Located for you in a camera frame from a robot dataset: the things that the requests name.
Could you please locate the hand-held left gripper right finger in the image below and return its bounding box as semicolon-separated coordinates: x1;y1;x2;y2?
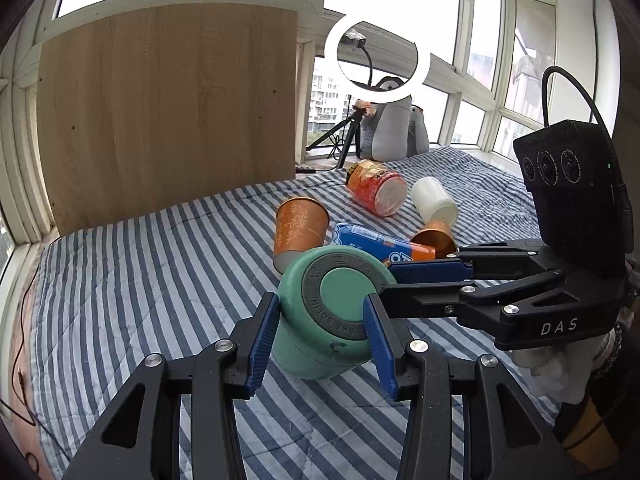
362;294;577;480

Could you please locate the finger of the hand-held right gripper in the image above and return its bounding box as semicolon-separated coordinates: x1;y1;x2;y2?
387;241;551;283
377;272;566;332

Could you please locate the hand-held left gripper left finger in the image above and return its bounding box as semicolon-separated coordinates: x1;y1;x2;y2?
64;291;281;480

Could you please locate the green cup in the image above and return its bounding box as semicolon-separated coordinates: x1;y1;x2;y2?
270;246;401;381

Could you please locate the person's right forearm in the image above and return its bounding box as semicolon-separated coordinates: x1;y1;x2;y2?
552;260;640;478

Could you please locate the copper patterned paper cup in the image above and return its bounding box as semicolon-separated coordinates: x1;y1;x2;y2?
410;220;459;261
272;196;335;274

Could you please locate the white plastic cup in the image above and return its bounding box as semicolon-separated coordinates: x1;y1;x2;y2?
411;176;460;229

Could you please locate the person's right hand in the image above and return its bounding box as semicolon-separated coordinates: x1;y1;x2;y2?
511;331;622;403

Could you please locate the blue biscuit packet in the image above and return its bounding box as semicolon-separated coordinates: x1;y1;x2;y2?
332;222;439;266

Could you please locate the orange snack canister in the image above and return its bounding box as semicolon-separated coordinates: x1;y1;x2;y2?
345;159;408;218

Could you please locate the striped blanket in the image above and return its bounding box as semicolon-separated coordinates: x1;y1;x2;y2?
29;145;568;480

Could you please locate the grey plush toy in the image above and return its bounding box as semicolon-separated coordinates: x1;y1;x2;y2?
357;75;431;160

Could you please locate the black tripod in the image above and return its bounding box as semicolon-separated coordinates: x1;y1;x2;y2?
306;106;364;171

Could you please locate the black gooseneck phone clip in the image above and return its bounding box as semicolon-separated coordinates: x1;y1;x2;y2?
342;30;377;92

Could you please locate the wooden board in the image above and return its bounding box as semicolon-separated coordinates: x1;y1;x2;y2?
36;2;300;237

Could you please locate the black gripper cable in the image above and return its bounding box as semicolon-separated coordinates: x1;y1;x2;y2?
542;66;632;222

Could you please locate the white ring light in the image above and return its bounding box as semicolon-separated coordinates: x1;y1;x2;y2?
325;12;431;105

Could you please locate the thin dark floor cable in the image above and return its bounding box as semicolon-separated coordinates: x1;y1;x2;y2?
0;260;51;463

